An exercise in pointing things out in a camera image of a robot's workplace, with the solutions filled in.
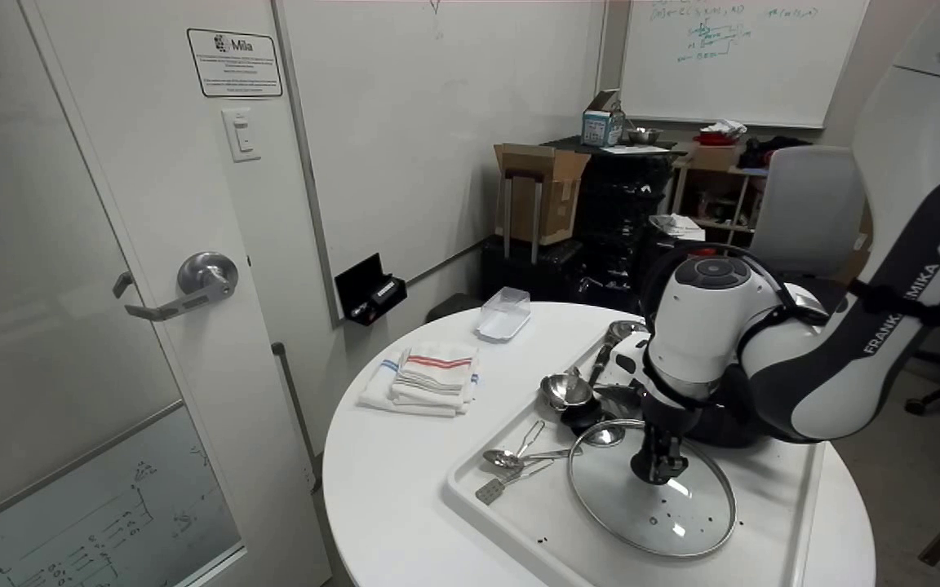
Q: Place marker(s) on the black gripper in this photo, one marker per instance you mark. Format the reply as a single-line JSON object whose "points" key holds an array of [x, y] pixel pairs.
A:
{"points": [[667, 419]]}

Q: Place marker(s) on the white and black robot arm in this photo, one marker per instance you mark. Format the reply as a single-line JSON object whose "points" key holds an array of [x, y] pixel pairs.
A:
{"points": [[818, 360]]}

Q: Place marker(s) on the white plastic tray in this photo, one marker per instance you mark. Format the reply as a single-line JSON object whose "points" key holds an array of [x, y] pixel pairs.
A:
{"points": [[540, 523]]}

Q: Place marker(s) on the black round spoon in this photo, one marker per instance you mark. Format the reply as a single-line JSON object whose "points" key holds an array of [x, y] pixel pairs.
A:
{"points": [[581, 419]]}

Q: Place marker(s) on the steel ladle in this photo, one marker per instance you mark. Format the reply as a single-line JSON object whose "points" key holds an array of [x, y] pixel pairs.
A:
{"points": [[565, 388]]}

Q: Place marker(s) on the steel spoon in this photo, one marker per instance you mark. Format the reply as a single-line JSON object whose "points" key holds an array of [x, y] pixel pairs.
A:
{"points": [[505, 457]]}

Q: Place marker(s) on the steel flat turner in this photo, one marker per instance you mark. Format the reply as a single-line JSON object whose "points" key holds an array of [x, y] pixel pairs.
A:
{"points": [[492, 491]]}

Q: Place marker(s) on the clear plastic container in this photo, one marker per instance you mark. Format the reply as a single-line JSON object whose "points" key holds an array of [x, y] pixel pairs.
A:
{"points": [[505, 313]]}

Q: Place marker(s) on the white paper stack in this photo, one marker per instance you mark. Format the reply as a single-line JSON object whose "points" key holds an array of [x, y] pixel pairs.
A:
{"points": [[678, 226]]}

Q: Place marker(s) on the white towel with stripes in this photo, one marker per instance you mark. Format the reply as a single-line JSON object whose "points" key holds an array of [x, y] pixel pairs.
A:
{"points": [[422, 379]]}

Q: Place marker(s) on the black cabinet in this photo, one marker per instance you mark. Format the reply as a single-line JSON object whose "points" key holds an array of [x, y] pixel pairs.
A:
{"points": [[620, 207]]}

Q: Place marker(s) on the wooden shelf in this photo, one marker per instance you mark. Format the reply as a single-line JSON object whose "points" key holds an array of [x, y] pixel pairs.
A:
{"points": [[715, 179]]}

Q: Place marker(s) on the grey office chair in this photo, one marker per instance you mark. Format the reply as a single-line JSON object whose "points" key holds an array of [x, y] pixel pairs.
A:
{"points": [[815, 207]]}

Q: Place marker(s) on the brown cardboard box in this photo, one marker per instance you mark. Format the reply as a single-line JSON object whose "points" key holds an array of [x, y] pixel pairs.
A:
{"points": [[540, 184]]}

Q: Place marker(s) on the red item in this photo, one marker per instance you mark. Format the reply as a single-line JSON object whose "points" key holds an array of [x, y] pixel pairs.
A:
{"points": [[718, 133]]}

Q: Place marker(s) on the blue small box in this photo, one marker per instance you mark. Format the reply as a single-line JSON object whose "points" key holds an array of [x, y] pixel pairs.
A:
{"points": [[603, 122]]}

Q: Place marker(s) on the white rounded cabinet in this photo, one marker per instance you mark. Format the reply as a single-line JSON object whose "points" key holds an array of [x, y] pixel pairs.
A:
{"points": [[928, 120]]}

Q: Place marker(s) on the white door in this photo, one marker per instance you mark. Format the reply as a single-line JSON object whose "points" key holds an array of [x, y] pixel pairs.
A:
{"points": [[163, 196]]}

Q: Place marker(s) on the white printed sign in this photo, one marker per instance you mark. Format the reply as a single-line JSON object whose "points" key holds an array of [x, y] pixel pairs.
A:
{"points": [[234, 63]]}

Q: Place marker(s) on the wall whiteboard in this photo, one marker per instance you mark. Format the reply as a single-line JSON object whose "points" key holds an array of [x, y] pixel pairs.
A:
{"points": [[741, 61]]}

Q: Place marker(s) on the white light switch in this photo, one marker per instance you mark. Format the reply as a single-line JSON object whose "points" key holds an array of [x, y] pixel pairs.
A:
{"points": [[244, 134]]}

